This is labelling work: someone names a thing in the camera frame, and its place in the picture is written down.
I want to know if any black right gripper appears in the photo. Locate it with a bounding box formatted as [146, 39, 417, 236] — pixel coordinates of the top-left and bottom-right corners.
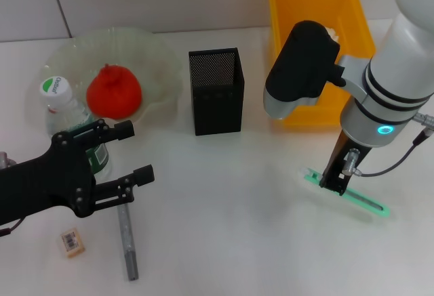
[318, 129, 372, 197]

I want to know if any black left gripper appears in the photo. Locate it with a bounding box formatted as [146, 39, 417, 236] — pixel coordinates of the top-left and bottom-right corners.
[0, 118, 155, 226]

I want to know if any green utility knife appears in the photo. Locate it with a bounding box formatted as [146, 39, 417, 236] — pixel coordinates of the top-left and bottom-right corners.
[298, 167, 390, 218]

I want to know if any orange fruit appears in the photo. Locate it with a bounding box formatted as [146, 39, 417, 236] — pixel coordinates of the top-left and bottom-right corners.
[85, 64, 143, 121]

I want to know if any clear bottle with green label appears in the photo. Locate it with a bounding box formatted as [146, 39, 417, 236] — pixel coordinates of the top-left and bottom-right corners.
[39, 75, 113, 180]

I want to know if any white paper ball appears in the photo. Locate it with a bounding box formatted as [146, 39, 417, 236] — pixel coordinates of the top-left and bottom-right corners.
[325, 26, 342, 43]

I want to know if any pale green glass fruit plate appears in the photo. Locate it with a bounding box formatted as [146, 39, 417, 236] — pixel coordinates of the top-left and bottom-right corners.
[42, 26, 184, 127]

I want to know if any black mesh pen holder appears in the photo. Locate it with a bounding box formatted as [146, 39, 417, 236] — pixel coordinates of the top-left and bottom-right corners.
[188, 47, 245, 137]

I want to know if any gray marker pen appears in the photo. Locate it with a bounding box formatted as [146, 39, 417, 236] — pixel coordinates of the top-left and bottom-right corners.
[117, 203, 140, 282]

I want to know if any beige eraser with barcode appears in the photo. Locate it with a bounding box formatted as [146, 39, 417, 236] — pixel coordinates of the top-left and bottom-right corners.
[56, 228, 86, 259]

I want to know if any yellow plastic bin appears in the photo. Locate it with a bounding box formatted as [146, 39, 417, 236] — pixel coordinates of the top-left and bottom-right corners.
[267, 0, 376, 129]

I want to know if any right wrist cable with plug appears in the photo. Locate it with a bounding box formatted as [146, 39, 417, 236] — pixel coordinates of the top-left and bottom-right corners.
[342, 112, 434, 178]

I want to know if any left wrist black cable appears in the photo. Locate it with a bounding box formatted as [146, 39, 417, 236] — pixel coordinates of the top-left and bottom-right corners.
[0, 217, 24, 238]

